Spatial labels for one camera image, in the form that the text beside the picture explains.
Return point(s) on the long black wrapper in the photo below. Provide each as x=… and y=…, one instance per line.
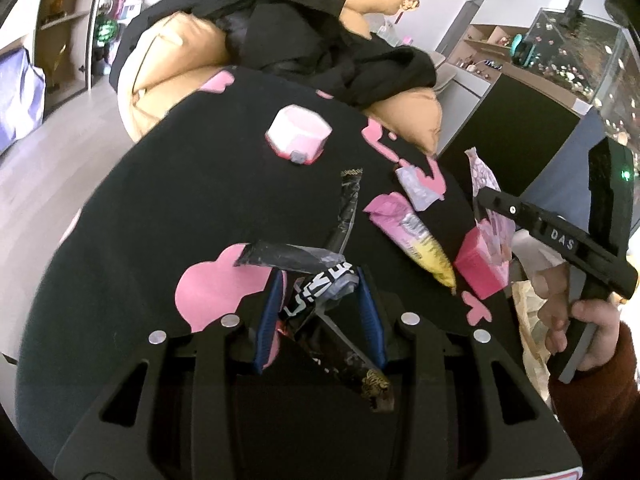
x=347, y=210

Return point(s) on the black clothing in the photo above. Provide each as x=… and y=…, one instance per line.
x=300, y=35

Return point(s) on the black snack wrapper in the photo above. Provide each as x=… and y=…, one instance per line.
x=360, y=372

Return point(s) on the lilac wrapper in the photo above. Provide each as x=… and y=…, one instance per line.
x=415, y=187

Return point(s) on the grey black plastic wrapper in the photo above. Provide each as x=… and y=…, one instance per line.
x=280, y=256

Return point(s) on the pink box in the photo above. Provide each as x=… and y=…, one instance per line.
x=475, y=266

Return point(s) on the pink white patterned wrapper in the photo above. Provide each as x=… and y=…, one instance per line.
x=480, y=172

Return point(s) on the wooden open shelf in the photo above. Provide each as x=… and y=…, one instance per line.
x=487, y=45

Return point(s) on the pink yellow snack packet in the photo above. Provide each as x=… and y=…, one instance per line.
x=410, y=235

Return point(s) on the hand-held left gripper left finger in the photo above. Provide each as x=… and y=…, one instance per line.
x=267, y=322

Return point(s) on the black cabinet panel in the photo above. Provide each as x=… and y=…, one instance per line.
x=510, y=130

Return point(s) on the black wrapper with white print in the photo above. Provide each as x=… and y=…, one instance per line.
x=320, y=285

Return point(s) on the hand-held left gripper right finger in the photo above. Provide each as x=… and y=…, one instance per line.
x=371, y=322

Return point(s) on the person's right hand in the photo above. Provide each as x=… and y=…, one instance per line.
x=550, y=305

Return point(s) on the tall wooden shelf unit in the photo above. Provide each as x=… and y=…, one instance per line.
x=65, y=20

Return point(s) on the black pink printed blanket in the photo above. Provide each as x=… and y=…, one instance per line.
x=175, y=200

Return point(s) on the blue storage bag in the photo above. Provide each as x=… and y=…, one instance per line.
x=17, y=100

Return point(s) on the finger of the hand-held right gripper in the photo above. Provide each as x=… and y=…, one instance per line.
x=540, y=225

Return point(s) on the person's right forearm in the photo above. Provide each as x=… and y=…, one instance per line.
x=610, y=400

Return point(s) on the green toy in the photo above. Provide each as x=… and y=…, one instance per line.
x=106, y=30

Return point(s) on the pink white round tub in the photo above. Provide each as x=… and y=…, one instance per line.
x=295, y=130

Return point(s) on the orange cushions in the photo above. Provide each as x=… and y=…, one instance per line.
x=170, y=50

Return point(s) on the glass fish tank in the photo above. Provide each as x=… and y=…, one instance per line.
x=575, y=55

